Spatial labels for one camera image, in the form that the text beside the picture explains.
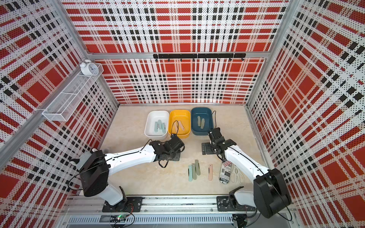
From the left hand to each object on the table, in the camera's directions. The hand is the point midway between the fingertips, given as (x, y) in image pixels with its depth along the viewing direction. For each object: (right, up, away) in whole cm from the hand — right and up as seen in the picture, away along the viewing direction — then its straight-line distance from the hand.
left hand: (177, 154), depth 85 cm
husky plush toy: (-48, +1, -18) cm, 51 cm away
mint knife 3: (-13, +15, +22) cm, 30 cm away
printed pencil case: (+28, -10, -3) cm, 30 cm away
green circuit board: (-27, -28, -15) cm, 42 cm away
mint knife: (-18, +14, +20) cm, 30 cm away
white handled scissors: (+36, -12, -1) cm, 38 cm away
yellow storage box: (-5, +14, +20) cm, 25 cm away
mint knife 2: (-16, +17, +23) cm, 33 cm away
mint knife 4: (+8, -11, -1) cm, 14 cm away
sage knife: (+10, -10, 0) cm, 14 cm away
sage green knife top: (+14, +21, +26) cm, 37 cm away
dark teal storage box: (+20, +26, +29) cm, 44 cm away
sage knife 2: (+12, -9, +2) cm, 15 cm away
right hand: (+22, +4, +2) cm, 22 cm away
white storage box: (-22, +24, +26) cm, 41 cm away
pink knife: (+20, -11, -1) cm, 23 cm away
